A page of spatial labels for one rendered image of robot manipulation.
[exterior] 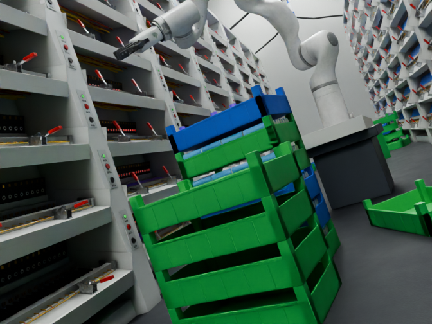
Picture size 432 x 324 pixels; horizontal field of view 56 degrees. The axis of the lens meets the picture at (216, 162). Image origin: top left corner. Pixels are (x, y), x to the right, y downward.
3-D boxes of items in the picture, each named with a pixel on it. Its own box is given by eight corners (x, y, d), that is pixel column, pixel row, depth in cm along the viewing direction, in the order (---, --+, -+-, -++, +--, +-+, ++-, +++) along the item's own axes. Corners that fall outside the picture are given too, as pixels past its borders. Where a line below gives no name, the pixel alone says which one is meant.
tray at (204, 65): (220, 74, 321) (220, 56, 320) (195, 61, 263) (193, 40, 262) (197, 76, 327) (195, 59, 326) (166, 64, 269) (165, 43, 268)
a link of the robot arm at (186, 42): (207, 6, 169) (173, 51, 154) (197, -31, 157) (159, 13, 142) (226, 7, 165) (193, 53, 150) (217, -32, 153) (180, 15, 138)
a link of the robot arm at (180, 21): (163, 35, 150) (155, 13, 143) (191, 18, 153) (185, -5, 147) (175, 43, 145) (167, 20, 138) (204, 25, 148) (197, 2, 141)
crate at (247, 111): (292, 112, 116) (283, 87, 117) (268, 114, 99) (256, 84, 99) (208, 146, 131) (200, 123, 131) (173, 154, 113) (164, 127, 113)
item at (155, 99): (165, 110, 186) (163, 80, 185) (87, 99, 128) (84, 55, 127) (126, 113, 192) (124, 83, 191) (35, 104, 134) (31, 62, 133)
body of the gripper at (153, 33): (170, 39, 141) (143, 56, 138) (161, 40, 150) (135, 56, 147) (159, 19, 137) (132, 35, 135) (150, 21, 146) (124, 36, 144)
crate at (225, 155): (302, 138, 116) (292, 112, 116) (279, 145, 98) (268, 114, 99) (216, 170, 131) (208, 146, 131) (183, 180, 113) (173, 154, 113)
